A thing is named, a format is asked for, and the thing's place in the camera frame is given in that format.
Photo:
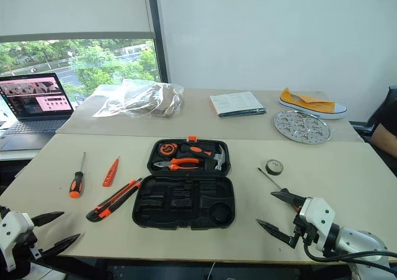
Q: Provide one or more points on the black office chair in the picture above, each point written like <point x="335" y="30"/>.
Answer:
<point x="369" y="121"/>

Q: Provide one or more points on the round metal steamer rack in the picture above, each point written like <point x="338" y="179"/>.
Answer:
<point x="301" y="126"/>

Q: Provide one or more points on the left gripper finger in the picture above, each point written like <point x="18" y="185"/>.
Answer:
<point x="46" y="218"/>
<point x="59" y="244"/>

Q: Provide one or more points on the yellow canvas sneaker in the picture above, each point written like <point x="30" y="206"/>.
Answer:
<point x="313" y="107"/>

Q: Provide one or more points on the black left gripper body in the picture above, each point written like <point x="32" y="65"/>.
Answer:
<point x="29" y="246"/>

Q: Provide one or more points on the black plastic tool case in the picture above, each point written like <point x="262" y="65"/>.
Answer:
<point x="183" y="208"/>

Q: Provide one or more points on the claw hammer with orange grip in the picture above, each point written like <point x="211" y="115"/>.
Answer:
<point x="221" y="159"/>

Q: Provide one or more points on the long thin shaft screwdriver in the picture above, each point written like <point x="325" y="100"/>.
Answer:
<point x="270" y="178"/>

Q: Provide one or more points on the white roller blind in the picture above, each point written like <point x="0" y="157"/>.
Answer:
<point x="74" y="7"/>

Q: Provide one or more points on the clear plastic bag with paper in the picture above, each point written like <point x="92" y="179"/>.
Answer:
<point x="145" y="101"/>

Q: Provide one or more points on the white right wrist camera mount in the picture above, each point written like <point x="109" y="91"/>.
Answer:
<point x="319" y="214"/>

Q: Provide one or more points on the dark window frame post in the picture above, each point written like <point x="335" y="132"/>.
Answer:
<point x="156" y="28"/>

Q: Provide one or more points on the open dark laptop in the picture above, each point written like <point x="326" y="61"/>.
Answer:
<point x="34" y="97"/>

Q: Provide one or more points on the white printed booklet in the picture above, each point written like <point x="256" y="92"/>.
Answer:
<point x="237" y="103"/>

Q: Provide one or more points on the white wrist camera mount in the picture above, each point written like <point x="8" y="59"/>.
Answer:
<point x="319" y="214"/>
<point x="14" y="227"/>

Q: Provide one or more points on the orange black utility knife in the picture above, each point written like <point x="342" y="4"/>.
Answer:
<point x="108" y="204"/>

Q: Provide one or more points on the orange voltage tester pen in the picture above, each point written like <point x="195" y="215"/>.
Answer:
<point x="110" y="174"/>

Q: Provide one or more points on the person's black shirt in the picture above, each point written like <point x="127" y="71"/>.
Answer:
<point x="389" y="115"/>

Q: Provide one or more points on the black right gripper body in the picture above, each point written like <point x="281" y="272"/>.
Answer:
<point x="305" y="235"/>

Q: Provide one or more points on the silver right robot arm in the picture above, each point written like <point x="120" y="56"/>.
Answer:
<point x="359" y="242"/>

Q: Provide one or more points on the black electrical tape roll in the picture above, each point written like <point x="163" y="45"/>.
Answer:
<point x="269" y="167"/>

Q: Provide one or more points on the orange black tape measure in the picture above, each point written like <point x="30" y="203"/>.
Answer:
<point x="167" y="149"/>

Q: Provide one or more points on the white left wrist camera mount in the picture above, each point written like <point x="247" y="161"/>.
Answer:
<point x="14" y="227"/>

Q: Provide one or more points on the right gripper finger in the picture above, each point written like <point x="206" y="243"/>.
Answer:
<point x="291" y="199"/>
<point x="279" y="233"/>

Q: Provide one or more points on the person's bare forearm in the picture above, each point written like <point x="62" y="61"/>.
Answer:
<point x="384" y="140"/>

